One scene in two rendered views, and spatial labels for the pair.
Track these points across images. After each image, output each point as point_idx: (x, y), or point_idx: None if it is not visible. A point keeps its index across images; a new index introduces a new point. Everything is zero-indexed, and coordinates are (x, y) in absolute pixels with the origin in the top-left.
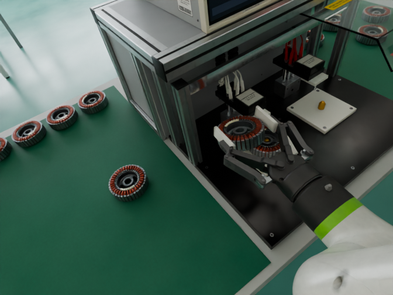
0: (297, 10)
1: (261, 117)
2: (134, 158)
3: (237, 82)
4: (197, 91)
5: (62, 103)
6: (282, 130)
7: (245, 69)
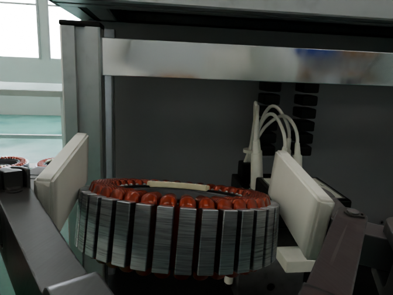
0: None
1: (281, 191)
2: (0, 261)
3: (282, 148)
4: (133, 75)
5: (30, 163)
6: (341, 230)
7: (339, 185)
